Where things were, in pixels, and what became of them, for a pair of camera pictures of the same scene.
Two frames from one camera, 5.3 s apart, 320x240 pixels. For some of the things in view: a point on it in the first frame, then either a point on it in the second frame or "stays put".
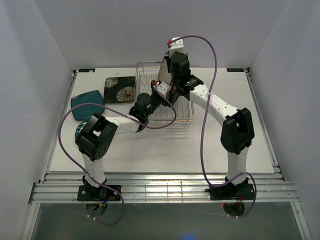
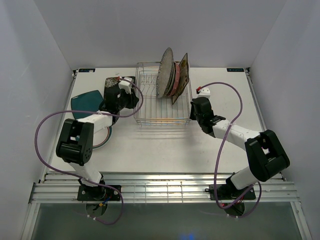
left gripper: [165, 102] -> [133, 98]
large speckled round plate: [164, 75] stays put
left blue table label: [86, 70] stays put
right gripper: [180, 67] -> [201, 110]
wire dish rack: [179, 114] stays put
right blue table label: [235, 69] stays put
